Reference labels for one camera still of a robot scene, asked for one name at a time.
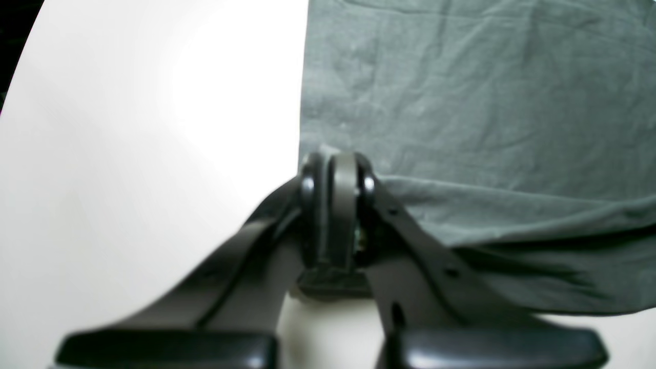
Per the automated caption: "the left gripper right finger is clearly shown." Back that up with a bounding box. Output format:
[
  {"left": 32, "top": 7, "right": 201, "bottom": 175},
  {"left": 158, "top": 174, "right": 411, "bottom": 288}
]
[{"left": 328, "top": 153, "right": 609, "bottom": 368}]

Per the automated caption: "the dark grey T-shirt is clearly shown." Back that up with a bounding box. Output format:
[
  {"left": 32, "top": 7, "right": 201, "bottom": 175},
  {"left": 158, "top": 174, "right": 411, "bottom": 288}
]
[{"left": 298, "top": 1, "right": 655, "bottom": 315}]

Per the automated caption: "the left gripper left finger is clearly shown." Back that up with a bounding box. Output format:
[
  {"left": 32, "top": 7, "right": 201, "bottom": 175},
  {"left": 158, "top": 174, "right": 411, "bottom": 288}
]
[{"left": 55, "top": 154, "right": 322, "bottom": 368}]

